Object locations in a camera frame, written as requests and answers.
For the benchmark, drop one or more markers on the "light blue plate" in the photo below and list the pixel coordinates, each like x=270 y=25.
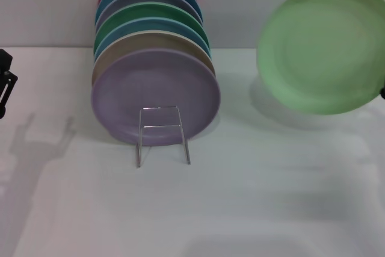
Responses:
x=144 y=25

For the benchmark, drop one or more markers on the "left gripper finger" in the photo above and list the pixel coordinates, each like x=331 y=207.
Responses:
x=4 y=61

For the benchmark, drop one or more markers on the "light green plate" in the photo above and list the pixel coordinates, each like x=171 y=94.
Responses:
x=316 y=52

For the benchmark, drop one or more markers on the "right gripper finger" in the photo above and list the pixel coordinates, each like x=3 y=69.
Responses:
x=383 y=93

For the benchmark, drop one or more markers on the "beige plate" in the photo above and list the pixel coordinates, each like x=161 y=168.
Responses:
x=144 y=41

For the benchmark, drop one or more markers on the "lilac plate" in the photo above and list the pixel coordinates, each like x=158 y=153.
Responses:
x=156 y=82

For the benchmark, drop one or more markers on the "dark green plate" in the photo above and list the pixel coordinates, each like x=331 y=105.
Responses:
x=144 y=11

